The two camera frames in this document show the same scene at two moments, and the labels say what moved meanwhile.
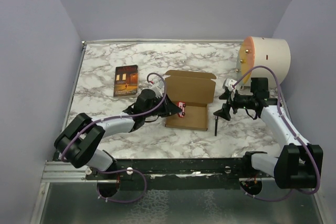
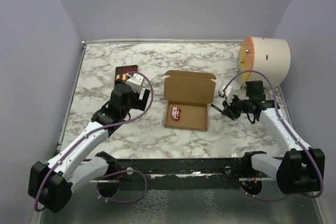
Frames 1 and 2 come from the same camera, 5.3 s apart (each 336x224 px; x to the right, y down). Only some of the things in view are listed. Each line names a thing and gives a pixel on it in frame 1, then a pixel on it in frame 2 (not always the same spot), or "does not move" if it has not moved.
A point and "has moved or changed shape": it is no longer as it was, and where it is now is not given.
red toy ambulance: (182, 105) has moved or changed shape
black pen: (216, 126) to (215, 107)
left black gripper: (169, 107) to (139, 104)
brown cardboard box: (197, 91) does not move
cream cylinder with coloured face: (256, 51) does not move
